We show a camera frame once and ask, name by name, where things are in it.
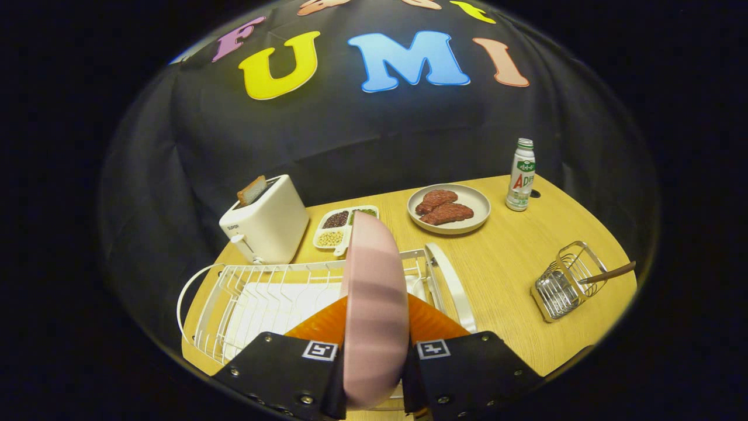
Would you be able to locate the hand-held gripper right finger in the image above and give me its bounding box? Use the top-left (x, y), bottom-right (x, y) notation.
top-left (401, 294), bottom-right (544, 421)

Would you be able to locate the white wire dish rack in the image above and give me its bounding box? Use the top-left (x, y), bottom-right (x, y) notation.
top-left (176, 243), bottom-right (477, 366)

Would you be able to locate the wooden-handled spoon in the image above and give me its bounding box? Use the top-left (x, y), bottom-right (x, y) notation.
top-left (579, 261), bottom-right (636, 285)

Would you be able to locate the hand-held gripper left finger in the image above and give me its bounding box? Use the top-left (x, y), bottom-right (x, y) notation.
top-left (212, 295), bottom-right (349, 421)

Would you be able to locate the red meat slice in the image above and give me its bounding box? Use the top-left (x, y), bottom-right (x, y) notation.
top-left (415, 189), bottom-right (459, 216)
top-left (419, 202), bottom-right (475, 226)

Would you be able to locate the metal wire basket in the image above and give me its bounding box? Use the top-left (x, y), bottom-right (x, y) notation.
top-left (530, 240), bottom-right (608, 323)

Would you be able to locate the white green-capped drink bottle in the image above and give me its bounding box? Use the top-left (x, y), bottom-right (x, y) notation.
top-left (505, 138), bottom-right (536, 212)

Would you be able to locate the pink plate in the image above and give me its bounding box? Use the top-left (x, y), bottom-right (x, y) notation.
top-left (341, 210), bottom-right (410, 410)

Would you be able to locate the toast slice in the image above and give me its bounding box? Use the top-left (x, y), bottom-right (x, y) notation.
top-left (237, 175), bottom-right (268, 207)

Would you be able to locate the beige plate with meat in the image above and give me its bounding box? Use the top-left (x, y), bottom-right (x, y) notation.
top-left (407, 184), bottom-right (491, 236)

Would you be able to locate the white toaster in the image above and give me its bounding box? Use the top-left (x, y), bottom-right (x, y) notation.
top-left (219, 174), bottom-right (310, 265)

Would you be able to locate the white divided snack tray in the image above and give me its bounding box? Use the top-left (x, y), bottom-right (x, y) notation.
top-left (313, 205), bottom-right (379, 258)

